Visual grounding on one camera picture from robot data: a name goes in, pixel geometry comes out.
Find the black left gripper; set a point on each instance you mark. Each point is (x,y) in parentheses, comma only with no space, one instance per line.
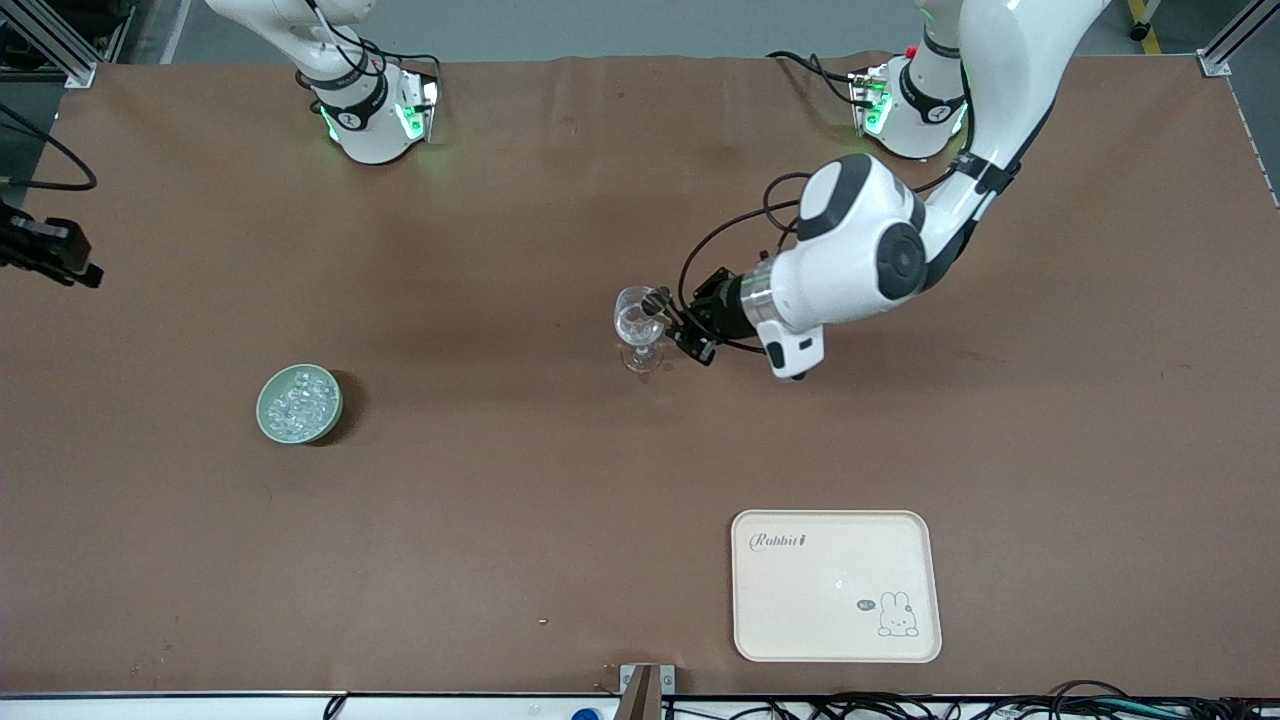
(722,305)

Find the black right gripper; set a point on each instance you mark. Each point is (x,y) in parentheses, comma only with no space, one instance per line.
(38,247)

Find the clear ice cubes heap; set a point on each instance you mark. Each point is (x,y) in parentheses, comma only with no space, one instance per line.
(300,405)

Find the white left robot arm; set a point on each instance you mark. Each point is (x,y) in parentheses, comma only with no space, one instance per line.
(860,250)

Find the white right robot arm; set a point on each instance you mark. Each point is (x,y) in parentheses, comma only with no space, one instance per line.
(365,130)

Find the clear stemmed wine glass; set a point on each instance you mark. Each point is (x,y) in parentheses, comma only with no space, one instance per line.
(632,325)

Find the pale green round bowl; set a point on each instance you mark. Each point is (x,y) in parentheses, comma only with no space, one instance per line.
(263,405)

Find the cream rabbit print tray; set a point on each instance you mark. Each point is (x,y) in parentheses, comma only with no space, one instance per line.
(820,600)

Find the aluminium frame post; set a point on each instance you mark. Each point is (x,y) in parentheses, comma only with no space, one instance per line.
(1235,40)
(50,40)

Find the grey metal mount bracket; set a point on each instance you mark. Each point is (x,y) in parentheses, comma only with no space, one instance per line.
(648,695)

